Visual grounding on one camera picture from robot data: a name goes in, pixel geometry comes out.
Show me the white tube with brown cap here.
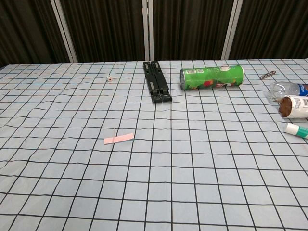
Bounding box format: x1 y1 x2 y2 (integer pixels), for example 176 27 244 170
278 95 308 119

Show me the white black-grid tablecloth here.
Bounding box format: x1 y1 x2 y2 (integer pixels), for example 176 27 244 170
0 59 308 231

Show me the white and green glue stick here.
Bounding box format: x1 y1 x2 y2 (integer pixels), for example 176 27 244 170
284 122 308 140

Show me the pink paper strip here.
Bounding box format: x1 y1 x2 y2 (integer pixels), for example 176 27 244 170
103 132 134 145

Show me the green chips can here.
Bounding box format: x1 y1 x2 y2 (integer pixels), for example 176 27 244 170
179 64 245 90

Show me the black folding stand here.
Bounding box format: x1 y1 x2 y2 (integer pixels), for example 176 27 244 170
142 61 173 104

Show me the white partition post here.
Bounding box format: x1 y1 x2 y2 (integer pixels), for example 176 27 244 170
51 0 78 63
142 0 154 61
221 0 243 60

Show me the clear plastic bottle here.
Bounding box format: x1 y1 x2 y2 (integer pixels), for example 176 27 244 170
269 81 308 103

